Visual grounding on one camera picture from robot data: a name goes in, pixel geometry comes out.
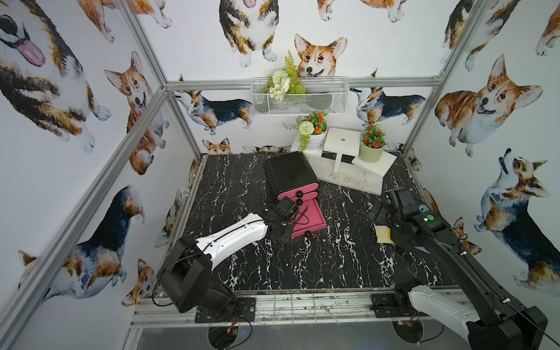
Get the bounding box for green fern with white flowers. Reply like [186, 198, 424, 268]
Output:
[263, 51, 306, 102]

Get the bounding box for black drawer cabinet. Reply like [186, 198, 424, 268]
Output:
[263, 152, 319, 200]

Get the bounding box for green pot red flowers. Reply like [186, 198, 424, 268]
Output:
[358, 123, 386, 163]

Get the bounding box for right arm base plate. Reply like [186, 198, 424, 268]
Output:
[370, 291, 416, 318]

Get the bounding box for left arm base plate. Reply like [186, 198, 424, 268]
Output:
[195, 297, 257, 324]

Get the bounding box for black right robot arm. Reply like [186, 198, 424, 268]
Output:
[373, 188, 548, 349]

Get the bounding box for white wooden stand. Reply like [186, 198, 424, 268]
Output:
[303, 128, 397, 195]

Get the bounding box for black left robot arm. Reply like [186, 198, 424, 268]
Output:
[155, 198, 299, 321]

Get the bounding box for white wire basket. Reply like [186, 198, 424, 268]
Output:
[250, 77, 349, 116]

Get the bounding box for yellow sticky note pad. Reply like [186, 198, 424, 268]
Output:
[373, 225, 395, 245]

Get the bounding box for white pot orange flowers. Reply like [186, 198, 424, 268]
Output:
[282, 111, 328, 152]

